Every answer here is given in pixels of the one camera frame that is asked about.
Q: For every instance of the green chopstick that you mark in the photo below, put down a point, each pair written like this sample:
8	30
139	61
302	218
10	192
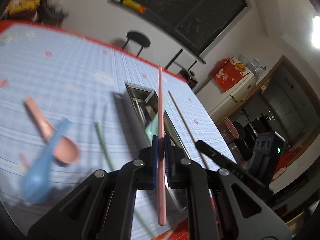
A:
103	147

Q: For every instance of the pink chopstick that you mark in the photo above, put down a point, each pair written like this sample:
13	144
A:
24	161
161	189

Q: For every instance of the yellow snack bag on sill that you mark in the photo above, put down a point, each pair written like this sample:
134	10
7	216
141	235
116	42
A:
135	6

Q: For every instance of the red gift box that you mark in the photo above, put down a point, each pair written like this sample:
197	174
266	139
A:
228	72

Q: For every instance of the beige chopstick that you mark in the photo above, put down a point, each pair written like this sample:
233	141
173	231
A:
201	156

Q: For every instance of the stainless steel utensil tray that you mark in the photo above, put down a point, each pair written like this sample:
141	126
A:
137	108

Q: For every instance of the blue plaid tablecloth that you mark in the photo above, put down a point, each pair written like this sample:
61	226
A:
71	77

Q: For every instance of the black round chair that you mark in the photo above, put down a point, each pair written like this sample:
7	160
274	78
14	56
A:
138	38

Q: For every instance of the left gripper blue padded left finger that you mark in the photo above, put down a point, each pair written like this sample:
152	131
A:
154	153

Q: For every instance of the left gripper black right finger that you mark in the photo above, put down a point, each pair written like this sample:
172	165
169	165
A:
167	154

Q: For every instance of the dark window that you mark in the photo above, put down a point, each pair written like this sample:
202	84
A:
193	24

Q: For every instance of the blue spoon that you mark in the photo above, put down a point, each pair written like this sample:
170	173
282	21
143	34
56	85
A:
36	185

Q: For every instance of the yellow snack packages pile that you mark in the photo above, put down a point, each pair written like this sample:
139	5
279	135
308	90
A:
17	6

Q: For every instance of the white refrigerator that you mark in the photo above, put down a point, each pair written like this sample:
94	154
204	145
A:
236	96

